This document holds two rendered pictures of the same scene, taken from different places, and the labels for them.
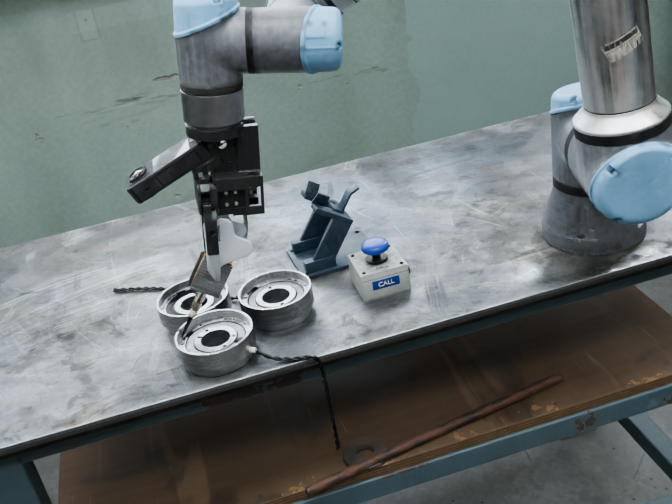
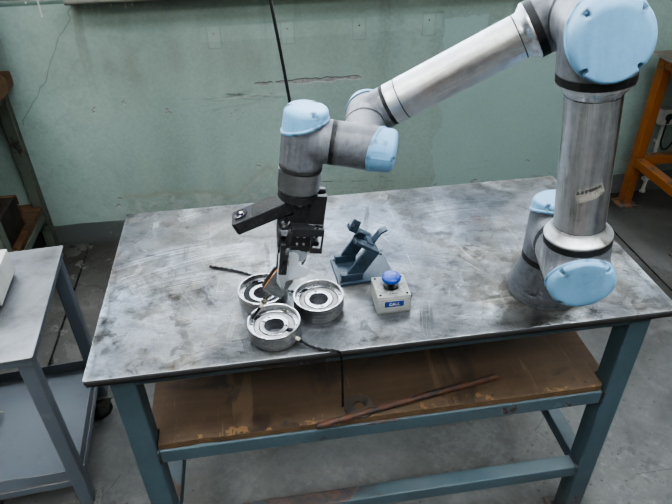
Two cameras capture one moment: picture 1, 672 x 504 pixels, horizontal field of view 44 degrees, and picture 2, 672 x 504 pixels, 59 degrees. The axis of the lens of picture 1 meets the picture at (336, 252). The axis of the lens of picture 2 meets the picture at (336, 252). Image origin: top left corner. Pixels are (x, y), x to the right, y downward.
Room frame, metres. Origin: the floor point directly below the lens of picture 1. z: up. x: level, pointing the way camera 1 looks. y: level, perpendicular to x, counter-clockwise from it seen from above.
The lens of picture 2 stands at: (0.06, 0.01, 1.62)
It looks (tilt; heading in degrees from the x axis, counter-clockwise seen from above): 35 degrees down; 3
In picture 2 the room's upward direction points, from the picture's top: 1 degrees counter-clockwise
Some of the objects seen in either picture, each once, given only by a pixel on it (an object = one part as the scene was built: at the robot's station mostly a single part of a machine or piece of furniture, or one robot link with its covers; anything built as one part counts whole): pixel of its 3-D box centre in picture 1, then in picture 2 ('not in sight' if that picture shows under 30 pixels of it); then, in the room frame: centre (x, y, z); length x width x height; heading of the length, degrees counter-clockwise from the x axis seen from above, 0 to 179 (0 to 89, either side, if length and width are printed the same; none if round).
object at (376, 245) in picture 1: (376, 256); (390, 283); (1.03, -0.06, 0.85); 0.04 x 0.04 x 0.05
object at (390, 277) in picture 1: (382, 270); (393, 293); (1.03, -0.06, 0.82); 0.08 x 0.07 x 0.05; 101
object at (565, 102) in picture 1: (594, 129); (558, 225); (1.08, -0.39, 0.97); 0.13 x 0.12 x 0.14; 177
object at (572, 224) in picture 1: (593, 201); (546, 269); (1.08, -0.39, 0.85); 0.15 x 0.15 x 0.10
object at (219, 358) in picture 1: (216, 343); (274, 328); (0.93, 0.18, 0.82); 0.10 x 0.10 x 0.04
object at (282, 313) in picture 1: (277, 300); (318, 302); (1.01, 0.09, 0.82); 0.10 x 0.10 x 0.04
